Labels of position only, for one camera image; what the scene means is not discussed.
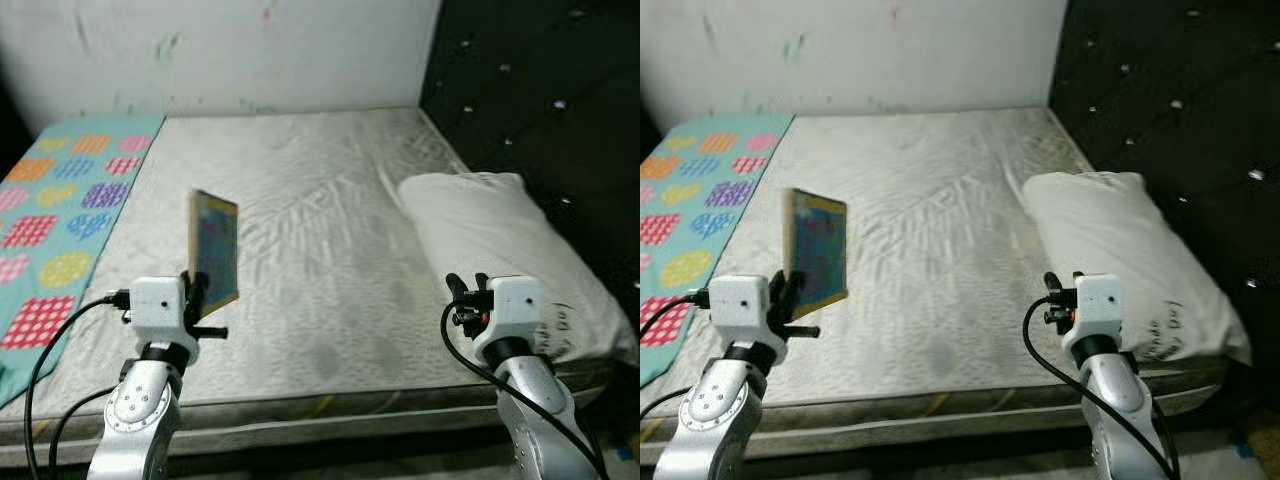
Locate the white pillow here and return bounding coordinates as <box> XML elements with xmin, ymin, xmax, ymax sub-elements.
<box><xmin>1022</xmin><ymin>172</ymin><xmax>1253</xmax><ymax>366</ymax></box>
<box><xmin>398</xmin><ymin>172</ymin><xmax>641</xmax><ymax>366</ymax></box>

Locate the yellow blue children's book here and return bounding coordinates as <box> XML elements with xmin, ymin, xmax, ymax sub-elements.
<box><xmin>188</xmin><ymin>188</ymin><xmax>241</xmax><ymax>319</ymax></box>
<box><xmin>783</xmin><ymin>187</ymin><xmax>849</xmax><ymax>321</ymax></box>

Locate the grey quilted mattress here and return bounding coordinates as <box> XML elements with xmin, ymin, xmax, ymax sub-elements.
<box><xmin>0</xmin><ymin>105</ymin><xmax>621</xmax><ymax>466</ymax></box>
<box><xmin>640</xmin><ymin>105</ymin><xmax>1236</xmax><ymax>466</ymax></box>

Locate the teal blanket with colourful shapes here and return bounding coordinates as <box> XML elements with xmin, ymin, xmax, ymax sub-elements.
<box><xmin>640</xmin><ymin>113</ymin><xmax>796</xmax><ymax>386</ymax></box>
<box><xmin>0</xmin><ymin>113</ymin><xmax>166</xmax><ymax>406</ymax></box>

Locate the dark bed base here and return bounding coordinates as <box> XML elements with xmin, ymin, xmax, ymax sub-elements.
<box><xmin>0</xmin><ymin>425</ymin><xmax>621</xmax><ymax>473</ymax></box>
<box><xmin>800</xmin><ymin>420</ymin><xmax>1241</xmax><ymax>473</ymax></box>

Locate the black tufted headboard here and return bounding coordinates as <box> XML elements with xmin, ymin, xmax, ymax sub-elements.
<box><xmin>420</xmin><ymin>0</ymin><xmax>641</xmax><ymax>331</ymax></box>
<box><xmin>1048</xmin><ymin>0</ymin><xmax>1280</xmax><ymax>401</ymax></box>

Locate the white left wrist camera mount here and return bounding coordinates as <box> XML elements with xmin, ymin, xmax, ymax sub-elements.
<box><xmin>128</xmin><ymin>277</ymin><xmax>191</xmax><ymax>346</ymax></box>
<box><xmin>710</xmin><ymin>275</ymin><xmax>786</xmax><ymax>346</ymax></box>

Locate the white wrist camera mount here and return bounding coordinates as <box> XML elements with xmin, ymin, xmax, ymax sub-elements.
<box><xmin>1062</xmin><ymin>275</ymin><xmax>1124</xmax><ymax>349</ymax></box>
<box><xmin>128</xmin><ymin>277</ymin><xmax>191</xmax><ymax>346</ymax></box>
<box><xmin>710</xmin><ymin>275</ymin><xmax>786</xmax><ymax>346</ymax></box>
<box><xmin>472</xmin><ymin>277</ymin><xmax>544</xmax><ymax>346</ymax></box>

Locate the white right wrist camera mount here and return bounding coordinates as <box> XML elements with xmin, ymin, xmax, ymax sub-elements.
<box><xmin>1062</xmin><ymin>275</ymin><xmax>1124</xmax><ymax>349</ymax></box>
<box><xmin>472</xmin><ymin>277</ymin><xmax>544</xmax><ymax>346</ymax></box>

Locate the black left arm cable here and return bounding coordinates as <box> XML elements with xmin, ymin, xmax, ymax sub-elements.
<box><xmin>640</xmin><ymin>290</ymin><xmax>713</xmax><ymax>421</ymax></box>
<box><xmin>22</xmin><ymin>290</ymin><xmax>131</xmax><ymax>480</ymax></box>

